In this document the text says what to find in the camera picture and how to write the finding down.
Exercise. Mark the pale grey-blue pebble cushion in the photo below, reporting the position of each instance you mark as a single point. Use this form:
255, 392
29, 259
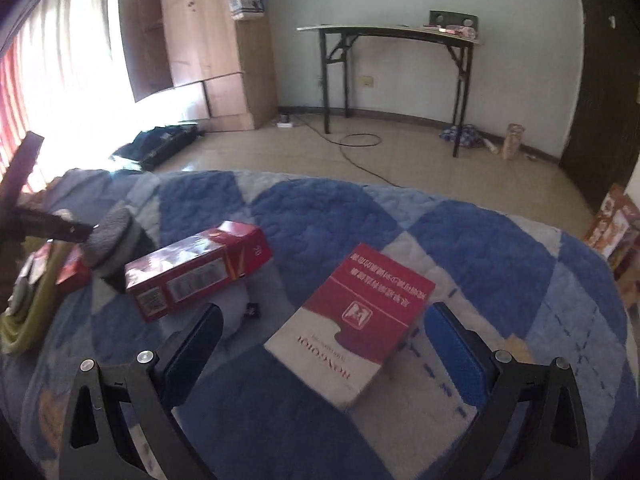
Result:
235, 310

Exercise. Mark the blue and white quilt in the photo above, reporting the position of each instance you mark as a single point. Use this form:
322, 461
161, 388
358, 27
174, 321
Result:
310, 220

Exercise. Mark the small red box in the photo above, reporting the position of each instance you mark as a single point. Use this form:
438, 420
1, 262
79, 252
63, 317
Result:
75, 272

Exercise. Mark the black holder with holes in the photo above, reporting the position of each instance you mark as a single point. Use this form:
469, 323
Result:
434, 19

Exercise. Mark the beige wall socket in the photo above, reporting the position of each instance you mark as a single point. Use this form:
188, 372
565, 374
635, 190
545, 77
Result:
368, 81

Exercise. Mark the blue patterned cloth bundle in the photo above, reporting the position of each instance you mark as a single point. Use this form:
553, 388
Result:
465, 136

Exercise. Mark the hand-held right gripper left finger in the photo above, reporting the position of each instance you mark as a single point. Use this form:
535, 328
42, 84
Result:
192, 355

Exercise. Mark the wooden wardrobe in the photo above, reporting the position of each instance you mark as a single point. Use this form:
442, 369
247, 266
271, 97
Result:
200, 35

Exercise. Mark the dark wooden door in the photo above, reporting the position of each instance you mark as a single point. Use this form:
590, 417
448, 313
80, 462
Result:
600, 110

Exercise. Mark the colourful printed carton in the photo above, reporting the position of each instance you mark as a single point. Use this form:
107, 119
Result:
615, 220

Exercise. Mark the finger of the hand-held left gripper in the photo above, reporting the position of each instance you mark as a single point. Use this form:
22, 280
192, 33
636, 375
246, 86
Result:
55, 225
22, 170

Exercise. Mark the red striped curtain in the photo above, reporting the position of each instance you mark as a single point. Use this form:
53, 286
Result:
20, 85

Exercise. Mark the black bag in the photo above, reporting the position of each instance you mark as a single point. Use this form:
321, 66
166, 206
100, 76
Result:
160, 145

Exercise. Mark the black-legged folding table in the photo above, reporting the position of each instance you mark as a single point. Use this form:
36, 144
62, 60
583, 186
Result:
390, 33

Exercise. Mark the pink packet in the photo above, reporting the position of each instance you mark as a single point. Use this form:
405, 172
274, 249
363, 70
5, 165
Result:
457, 30

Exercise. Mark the pale yellow plastic basin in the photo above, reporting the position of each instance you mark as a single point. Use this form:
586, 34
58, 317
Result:
35, 320

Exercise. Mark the brown paper bag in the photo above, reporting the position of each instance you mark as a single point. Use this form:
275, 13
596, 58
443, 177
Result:
513, 142

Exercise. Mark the small black clip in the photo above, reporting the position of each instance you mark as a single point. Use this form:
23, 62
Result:
252, 311

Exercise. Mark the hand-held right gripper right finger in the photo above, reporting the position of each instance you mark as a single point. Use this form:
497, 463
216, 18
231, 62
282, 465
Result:
457, 355

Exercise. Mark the dark grey round sponge block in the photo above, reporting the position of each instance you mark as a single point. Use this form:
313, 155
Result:
115, 240

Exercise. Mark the long red box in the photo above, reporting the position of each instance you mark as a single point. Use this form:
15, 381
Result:
190, 280

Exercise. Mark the red and white cigarette box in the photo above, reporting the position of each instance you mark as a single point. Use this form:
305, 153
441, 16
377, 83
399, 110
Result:
360, 320

